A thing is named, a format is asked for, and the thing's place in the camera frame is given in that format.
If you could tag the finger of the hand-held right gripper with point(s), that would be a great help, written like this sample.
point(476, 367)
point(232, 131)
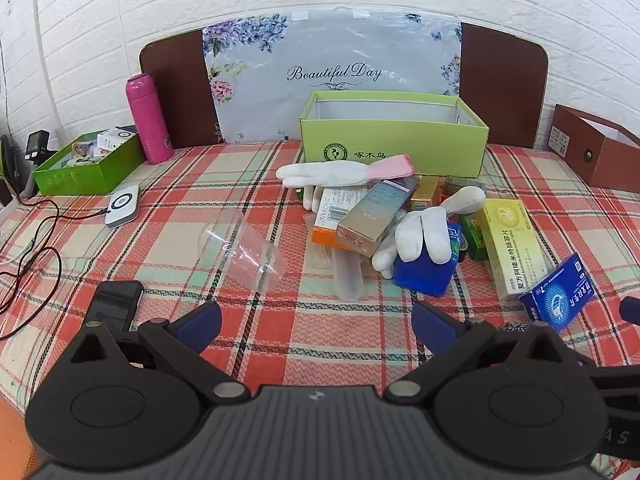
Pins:
point(631, 308)

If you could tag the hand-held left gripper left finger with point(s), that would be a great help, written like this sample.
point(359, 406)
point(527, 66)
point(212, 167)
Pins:
point(200, 325)

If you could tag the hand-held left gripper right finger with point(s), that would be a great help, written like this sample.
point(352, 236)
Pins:
point(435, 325)

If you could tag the white glove with pink cuff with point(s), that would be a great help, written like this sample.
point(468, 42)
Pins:
point(320, 172)
point(415, 235)

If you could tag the green floral printed box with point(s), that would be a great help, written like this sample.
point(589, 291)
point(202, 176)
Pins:
point(475, 240)

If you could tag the olive green carton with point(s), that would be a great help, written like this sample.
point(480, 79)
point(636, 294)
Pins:
point(465, 183)

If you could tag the white and orange medicine box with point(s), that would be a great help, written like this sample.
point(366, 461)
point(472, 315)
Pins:
point(330, 210)

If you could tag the large light green cardboard box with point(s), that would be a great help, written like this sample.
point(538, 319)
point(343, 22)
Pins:
point(400, 145)

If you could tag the blue medicine box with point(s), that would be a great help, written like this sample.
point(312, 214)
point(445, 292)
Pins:
point(560, 300)

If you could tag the clear plastic cup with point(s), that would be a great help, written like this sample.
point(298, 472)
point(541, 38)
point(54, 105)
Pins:
point(240, 255)

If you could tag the black smartphone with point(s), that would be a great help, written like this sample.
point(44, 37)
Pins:
point(112, 305)

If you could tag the clear toothbrush case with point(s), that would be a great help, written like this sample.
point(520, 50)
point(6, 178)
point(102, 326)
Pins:
point(347, 275)

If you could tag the yellow medicine box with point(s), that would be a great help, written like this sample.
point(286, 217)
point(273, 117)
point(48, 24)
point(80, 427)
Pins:
point(510, 250)

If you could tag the plaid tablecloth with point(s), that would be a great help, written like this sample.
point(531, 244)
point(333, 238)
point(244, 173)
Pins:
point(320, 330)

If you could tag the silver gold long carton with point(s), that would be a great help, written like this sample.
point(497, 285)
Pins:
point(375, 215)

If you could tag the white rounded charging device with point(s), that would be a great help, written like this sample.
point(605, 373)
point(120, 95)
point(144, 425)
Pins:
point(122, 205)

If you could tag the brown cardboard box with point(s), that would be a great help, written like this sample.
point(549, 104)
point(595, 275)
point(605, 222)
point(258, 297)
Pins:
point(575, 140)

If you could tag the small green cardboard box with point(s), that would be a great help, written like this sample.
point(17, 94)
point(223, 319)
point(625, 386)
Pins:
point(75, 177)

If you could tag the small white box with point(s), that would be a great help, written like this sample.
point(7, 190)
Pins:
point(117, 139)

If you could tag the pink thermos bottle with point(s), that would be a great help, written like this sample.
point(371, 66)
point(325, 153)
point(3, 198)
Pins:
point(150, 120)

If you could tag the orange object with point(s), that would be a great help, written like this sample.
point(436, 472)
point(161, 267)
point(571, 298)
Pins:
point(15, 440)

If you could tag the white power strip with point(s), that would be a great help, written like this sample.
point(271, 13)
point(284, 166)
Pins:
point(7, 210)

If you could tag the black charger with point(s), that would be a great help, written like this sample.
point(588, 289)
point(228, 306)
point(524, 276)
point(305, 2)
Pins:
point(37, 145)

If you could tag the floral printed plastic bag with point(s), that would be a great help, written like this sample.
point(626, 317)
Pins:
point(325, 50)

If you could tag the white wall pipe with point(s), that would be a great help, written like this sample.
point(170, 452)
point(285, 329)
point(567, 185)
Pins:
point(47, 60)

